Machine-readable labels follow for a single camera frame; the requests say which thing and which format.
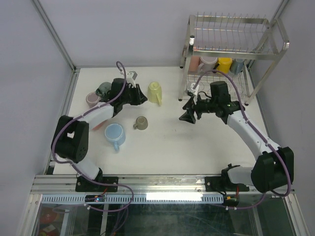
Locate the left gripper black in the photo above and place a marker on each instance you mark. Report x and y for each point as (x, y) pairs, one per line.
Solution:
(140, 98)

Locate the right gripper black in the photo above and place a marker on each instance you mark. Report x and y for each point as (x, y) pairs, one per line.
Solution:
(188, 116)

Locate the pale yellow mug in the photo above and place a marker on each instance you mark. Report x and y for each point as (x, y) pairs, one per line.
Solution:
(154, 93)

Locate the small taupe mug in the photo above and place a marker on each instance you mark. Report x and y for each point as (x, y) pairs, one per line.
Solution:
(141, 123)

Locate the light blue mug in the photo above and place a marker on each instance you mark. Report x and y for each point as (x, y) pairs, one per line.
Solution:
(115, 135)

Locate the pink tall tumbler cup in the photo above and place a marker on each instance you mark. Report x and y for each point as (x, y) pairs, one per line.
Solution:
(194, 63)

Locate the lilac ribbed mug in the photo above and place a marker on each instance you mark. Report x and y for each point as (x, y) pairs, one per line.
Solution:
(206, 63)

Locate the yellow mug black handle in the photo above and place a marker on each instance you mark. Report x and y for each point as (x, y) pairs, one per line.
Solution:
(223, 65)

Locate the slate blue small mug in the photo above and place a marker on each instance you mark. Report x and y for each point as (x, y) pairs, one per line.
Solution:
(237, 66)

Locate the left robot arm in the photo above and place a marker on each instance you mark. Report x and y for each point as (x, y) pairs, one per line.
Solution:
(71, 139)

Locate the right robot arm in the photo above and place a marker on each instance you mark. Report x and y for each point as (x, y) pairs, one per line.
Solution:
(273, 166)

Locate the steel dish rack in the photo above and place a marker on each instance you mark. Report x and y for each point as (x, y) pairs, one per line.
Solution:
(235, 37)

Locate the dark green glazed mug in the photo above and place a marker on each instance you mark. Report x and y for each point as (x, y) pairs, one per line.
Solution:
(103, 89)

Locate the mauve upside-down mug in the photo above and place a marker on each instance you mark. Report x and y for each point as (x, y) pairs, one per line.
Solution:
(92, 99)

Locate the pink tumbler cup left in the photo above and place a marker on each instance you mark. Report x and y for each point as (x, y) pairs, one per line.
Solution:
(98, 126)

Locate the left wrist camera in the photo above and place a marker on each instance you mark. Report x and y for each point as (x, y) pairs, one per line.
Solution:
(129, 79)

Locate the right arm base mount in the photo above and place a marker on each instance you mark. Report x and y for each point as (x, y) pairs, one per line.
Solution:
(222, 183)

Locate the aluminium mounting rail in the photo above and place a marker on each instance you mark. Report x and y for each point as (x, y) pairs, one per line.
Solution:
(70, 184)

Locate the white slotted cable duct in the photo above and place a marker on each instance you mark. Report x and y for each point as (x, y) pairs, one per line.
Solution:
(149, 198)

